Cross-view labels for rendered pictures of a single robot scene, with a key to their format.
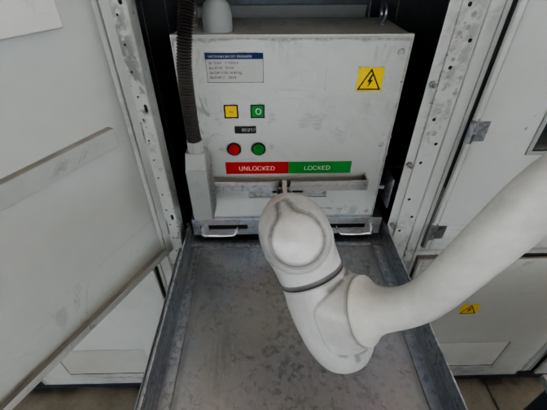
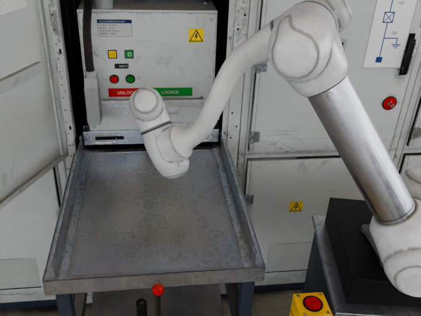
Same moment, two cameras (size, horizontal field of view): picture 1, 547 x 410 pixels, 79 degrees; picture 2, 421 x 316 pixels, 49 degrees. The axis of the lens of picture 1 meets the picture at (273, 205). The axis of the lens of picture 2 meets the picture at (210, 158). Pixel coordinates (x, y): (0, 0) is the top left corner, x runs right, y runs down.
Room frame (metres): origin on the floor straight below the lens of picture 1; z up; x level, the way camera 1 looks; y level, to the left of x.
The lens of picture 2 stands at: (-0.94, -0.07, 1.79)
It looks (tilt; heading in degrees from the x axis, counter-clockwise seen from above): 31 degrees down; 353
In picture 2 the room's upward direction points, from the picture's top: 3 degrees clockwise
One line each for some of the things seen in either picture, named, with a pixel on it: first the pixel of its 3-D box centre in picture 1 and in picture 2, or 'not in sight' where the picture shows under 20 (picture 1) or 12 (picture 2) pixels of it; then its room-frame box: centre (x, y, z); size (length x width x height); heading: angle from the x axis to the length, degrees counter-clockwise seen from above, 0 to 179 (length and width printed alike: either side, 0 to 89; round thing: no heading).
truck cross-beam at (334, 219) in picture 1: (286, 220); (151, 134); (0.75, -0.04, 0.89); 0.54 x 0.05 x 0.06; 91
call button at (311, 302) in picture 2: not in sight; (312, 304); (-0.17, -0.44, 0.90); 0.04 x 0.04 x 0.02
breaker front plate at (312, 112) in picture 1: (289, 146); (150, 76); (0.73, -0.04, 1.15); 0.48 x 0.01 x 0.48; 91
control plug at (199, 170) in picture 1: (201, 182); (93, 99); (0.66, 0.17, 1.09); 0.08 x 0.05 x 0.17; 1
